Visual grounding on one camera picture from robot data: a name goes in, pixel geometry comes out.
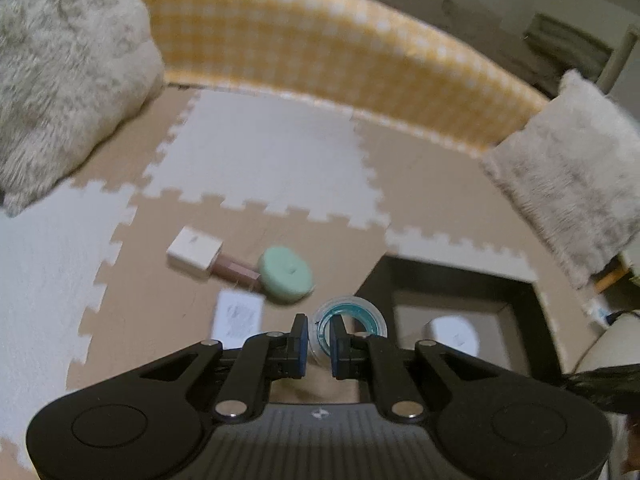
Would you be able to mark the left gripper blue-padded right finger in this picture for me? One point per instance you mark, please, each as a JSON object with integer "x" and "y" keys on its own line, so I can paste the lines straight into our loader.
{"x": 340, "y": 348}

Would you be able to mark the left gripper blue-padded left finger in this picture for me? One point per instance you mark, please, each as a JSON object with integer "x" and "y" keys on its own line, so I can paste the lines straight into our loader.
{"x": 298, "y": 346}

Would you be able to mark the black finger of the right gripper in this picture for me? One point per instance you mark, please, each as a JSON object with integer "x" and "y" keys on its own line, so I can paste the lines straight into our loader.
{"x": 613, "y": 389}

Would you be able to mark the clear teal tape roll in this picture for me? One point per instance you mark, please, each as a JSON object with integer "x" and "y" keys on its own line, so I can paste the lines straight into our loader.
{"x": 359, "y": 316}

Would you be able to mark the white-capped brown lipstick tube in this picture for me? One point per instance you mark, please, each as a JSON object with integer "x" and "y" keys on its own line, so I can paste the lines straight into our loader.
{"x": 200, "y": 255}

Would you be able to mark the cream leather seat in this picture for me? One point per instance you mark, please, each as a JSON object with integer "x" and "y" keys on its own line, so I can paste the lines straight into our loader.
{"x": 619, "y": 345}

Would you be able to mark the mint green round disc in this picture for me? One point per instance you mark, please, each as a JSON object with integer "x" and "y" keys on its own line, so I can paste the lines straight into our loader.
{"x": 285, "y": 276}

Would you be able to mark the white power strip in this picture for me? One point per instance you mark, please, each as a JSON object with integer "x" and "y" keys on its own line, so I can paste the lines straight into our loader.
{"x": 600, "y": 312}

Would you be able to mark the orange wooden leg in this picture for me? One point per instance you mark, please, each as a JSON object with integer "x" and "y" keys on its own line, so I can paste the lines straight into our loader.
{"x": 609, "y": 279}

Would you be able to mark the black cardboard storage box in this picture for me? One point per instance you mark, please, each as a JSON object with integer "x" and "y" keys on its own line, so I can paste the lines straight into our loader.
{"x": 497, "y": 319}

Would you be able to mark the white round device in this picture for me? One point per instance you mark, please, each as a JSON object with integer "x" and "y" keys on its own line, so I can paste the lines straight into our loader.
{"x": 454, "y": 331}

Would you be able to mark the right fluffy beige cushion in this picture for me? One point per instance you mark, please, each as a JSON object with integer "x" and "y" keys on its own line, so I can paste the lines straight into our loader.
{"x": 573, "y": 173}

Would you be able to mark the fluffy beige cushion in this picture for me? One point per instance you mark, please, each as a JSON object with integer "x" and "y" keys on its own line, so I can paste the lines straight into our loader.
{"x": 71, "y": 72}
{"x": 573, "y": 173}

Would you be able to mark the yellow gingham sofa edge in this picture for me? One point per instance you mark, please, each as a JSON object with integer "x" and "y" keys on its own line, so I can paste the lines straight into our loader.
{"x": 357, "y": 55}

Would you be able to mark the left fluffy beige cushion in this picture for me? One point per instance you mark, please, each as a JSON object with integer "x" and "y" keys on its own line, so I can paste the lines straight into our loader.
{"x": 71, "y": 72}

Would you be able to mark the white usb wall charger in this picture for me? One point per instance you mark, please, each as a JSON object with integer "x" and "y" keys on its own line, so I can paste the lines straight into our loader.
{"x": 238, "y": 316}

